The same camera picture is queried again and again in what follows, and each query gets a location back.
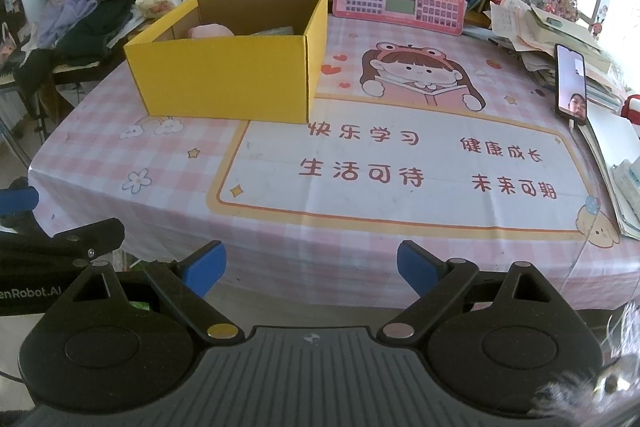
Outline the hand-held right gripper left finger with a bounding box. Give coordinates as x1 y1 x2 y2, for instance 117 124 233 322
64 241 247 341

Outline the stack of white notebooks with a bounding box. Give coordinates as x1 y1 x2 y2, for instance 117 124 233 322
577 99 640 242

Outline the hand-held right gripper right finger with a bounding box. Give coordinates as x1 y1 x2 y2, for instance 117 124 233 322
381 239 557 341

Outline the yellow cardboard box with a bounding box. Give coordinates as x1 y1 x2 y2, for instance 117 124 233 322
123 0 329 124

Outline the grey fluffy clothing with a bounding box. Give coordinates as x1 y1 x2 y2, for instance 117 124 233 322
534 301 640 427

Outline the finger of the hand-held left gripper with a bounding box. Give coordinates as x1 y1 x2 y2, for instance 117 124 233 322
50 218 126 267
0 187 51 238

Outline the pink checkered printed table mat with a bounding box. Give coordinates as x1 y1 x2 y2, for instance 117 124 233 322
27 13 640 311

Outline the pile of loose papers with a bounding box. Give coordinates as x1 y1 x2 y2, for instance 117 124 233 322
487 0 617 108

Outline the pile of dark clothes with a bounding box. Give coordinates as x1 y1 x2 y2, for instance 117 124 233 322
12 0 147 84

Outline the pink plush toy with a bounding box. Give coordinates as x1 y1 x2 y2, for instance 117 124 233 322
187 23 237 39

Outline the smartphone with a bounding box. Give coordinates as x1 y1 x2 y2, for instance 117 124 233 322
555 43 589 126

